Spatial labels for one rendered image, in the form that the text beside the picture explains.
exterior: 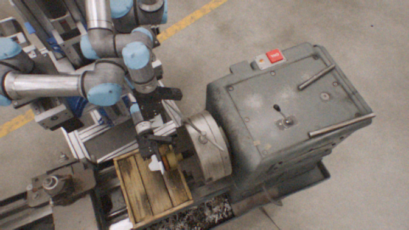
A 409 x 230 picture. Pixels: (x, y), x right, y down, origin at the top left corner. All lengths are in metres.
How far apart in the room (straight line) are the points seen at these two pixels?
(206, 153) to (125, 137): 1.27
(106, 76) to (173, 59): 1.81
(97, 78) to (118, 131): 1.27
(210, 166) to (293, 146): 0.34
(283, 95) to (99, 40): 0.77
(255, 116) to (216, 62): 1.72
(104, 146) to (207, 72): 1.15
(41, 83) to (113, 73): 0.27
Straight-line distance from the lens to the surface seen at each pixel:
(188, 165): 1.31
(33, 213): 1.71
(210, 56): 2.95
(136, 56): 0.90
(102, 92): 1.16
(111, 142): 2.41
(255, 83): 1.33
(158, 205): 1.52
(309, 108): 1.33
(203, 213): 1.80
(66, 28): 1.55
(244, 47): 3.05
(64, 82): 1.26
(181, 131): 1.27
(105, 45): 1.02
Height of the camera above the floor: 2.37
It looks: 65 degrees down
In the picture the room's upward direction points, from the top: 1 degrees clockwise
